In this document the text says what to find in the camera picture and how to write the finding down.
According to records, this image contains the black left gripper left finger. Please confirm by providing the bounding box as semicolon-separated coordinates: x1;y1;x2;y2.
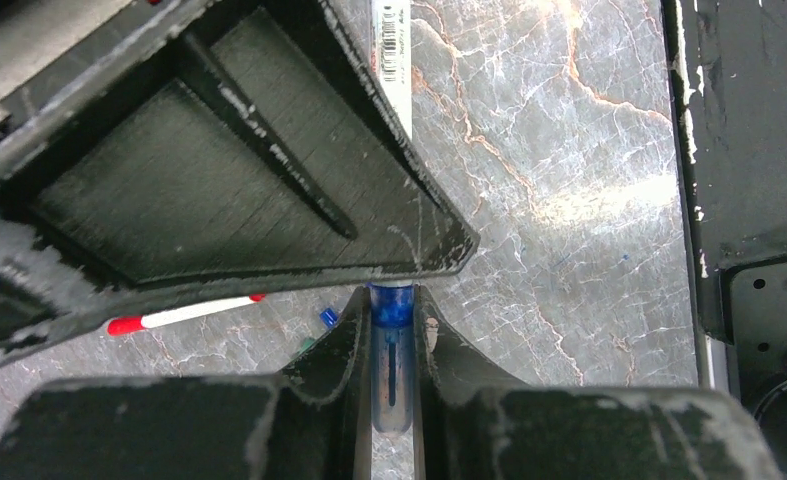
0;287;372;479

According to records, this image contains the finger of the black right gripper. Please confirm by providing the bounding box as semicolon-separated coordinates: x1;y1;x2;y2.
0;1;478;367

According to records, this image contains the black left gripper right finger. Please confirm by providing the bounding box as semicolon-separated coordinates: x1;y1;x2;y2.
414;286;781;479

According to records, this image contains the clear blue pen cap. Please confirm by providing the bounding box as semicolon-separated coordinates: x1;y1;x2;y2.
368;281;415;435

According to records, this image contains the red capped white marker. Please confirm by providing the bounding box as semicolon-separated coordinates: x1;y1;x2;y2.
106;294;266;336

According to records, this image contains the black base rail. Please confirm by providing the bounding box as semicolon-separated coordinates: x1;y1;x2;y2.
661;1;787;477

